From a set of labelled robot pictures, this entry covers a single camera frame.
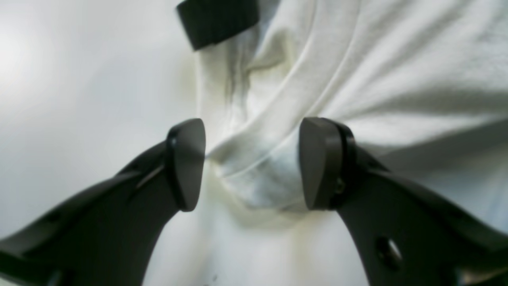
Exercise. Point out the white printed T-shirt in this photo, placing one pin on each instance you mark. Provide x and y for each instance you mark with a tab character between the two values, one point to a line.
397	72

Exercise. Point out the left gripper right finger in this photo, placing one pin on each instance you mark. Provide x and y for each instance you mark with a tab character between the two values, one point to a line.
405	234

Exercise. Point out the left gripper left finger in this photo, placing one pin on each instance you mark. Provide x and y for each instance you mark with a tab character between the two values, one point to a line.
105	235

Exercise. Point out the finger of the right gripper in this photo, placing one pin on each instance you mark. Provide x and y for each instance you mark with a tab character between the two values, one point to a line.
210	22

